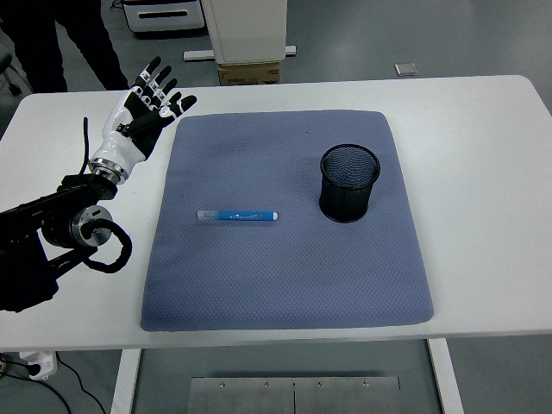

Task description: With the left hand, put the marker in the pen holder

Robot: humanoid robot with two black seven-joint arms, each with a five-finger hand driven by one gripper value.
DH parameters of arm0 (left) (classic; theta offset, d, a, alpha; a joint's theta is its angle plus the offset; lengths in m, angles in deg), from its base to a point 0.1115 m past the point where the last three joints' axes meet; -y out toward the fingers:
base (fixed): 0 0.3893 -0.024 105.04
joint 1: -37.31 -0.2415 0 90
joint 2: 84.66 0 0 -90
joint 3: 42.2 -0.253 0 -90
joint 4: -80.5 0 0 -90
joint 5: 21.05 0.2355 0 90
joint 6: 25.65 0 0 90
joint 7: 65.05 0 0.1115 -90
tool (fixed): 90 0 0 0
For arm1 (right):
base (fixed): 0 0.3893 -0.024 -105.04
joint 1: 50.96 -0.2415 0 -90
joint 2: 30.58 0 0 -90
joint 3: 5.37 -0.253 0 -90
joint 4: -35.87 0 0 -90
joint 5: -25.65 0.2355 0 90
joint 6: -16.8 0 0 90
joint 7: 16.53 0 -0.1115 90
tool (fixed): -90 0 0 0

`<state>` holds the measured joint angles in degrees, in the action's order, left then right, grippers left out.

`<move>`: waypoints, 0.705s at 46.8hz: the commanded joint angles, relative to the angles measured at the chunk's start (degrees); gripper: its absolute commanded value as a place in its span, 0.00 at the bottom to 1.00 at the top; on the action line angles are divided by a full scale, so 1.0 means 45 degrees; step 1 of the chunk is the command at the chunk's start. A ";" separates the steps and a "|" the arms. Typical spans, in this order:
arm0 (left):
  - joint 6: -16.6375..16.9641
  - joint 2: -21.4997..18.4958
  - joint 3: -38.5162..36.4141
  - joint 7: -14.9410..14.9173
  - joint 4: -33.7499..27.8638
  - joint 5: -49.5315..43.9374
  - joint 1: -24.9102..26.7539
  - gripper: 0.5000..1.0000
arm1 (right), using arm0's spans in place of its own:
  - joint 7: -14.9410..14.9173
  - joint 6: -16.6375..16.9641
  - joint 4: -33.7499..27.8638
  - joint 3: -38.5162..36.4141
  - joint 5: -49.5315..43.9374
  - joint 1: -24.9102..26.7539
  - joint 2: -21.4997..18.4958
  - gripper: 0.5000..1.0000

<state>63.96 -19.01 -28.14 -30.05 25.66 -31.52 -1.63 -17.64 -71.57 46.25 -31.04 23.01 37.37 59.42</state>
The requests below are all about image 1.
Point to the small grey floor plate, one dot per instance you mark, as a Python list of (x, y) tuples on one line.
[(406, 69)]

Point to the blue-grey textured mat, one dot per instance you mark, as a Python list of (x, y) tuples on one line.
[(280, 267)]

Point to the white power strip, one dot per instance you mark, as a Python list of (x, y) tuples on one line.
[(41, 366)]

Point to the white stand base bar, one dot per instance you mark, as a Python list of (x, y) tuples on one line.
[(198, 55)]

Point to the blue marker pen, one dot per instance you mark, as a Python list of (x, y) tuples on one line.
[(241, 215)]

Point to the black mesh pen holder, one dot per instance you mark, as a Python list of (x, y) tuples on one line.
[(345, 202)]

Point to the white cabinet with dark slot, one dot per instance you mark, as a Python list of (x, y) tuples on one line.
[(172, 25)]

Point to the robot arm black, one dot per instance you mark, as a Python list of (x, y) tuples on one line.
[(43, 211)]

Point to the white table leg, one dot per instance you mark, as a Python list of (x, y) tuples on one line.
[(444, 379), (125, 379)]

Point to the brown cardboard box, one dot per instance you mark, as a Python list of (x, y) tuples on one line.
[(248, 74)]

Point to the person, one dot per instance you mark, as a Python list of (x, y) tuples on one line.
[(34, 43)]

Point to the white upright stand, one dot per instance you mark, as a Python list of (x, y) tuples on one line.
[(246, 30)]

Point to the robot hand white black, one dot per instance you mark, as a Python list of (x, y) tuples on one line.
[(116, 142)]

